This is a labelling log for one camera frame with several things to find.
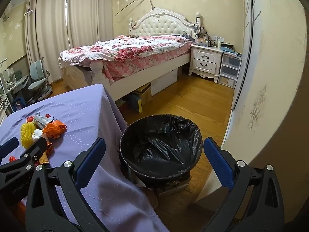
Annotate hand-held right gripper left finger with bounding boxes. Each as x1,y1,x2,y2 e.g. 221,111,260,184
25,137,109,232

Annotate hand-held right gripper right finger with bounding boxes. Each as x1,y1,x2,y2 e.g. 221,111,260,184
193,136,285,232

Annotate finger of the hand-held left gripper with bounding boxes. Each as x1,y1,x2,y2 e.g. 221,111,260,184
0,137,19,159
0,137,48,174

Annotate orange snack wrapper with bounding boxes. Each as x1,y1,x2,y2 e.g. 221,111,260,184
36,135,54,169

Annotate yellow spiky ball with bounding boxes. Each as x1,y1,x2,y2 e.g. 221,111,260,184
20,123,37,148

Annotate orange plastic bag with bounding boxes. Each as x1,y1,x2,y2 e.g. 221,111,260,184
43,120,67,139

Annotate white and blue packet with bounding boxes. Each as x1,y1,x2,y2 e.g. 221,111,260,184
32,113,53,129

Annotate round bin with black bag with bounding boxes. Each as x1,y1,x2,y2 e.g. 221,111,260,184
119,113,203,190

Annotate flat white box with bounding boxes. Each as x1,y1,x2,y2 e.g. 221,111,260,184
135,169,192,196

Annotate blue plastic crate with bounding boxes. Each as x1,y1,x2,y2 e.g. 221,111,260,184
12,97,27,110

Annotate purple tablecloth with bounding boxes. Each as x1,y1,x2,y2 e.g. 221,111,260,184
0,83,175,232

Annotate study desk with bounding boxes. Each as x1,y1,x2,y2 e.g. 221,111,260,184
5,74,31,107

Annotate blue and yellow box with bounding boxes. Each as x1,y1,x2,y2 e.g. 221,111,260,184
123,93,143,113

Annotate pale blue desk chair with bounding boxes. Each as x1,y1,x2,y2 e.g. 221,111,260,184
25,59,53,102

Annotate cardboard box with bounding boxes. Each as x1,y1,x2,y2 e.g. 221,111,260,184
132,82,152,104

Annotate clear plastic drawer unit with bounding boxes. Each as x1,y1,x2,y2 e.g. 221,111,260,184
218,52,242,89

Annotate white storage box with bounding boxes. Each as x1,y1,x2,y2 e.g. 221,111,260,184
151,68,179,96

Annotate white nightstand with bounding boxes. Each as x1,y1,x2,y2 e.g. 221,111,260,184
188,44,224,84

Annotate pink floral bed sheet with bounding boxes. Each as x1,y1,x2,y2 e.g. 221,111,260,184
103,42,194,83

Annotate white sliding wardrobe door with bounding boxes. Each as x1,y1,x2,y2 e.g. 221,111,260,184
230,0,263,113

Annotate stack of books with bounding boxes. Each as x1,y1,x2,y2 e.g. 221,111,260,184
220,42,242,57

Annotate floral quilt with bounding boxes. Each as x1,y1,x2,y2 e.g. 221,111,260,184
59,35,194,67

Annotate beige curtain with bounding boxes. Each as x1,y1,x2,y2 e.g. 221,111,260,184
66,0,114,49
25,0,69,80

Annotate clutter of small bottles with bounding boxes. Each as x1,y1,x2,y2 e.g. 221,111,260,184
194,12,226,47

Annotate bed with floral bedding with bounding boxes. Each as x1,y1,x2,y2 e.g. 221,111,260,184
58,7,197,102

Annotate thin metal pole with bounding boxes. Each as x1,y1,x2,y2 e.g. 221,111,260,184
115,0,155,17

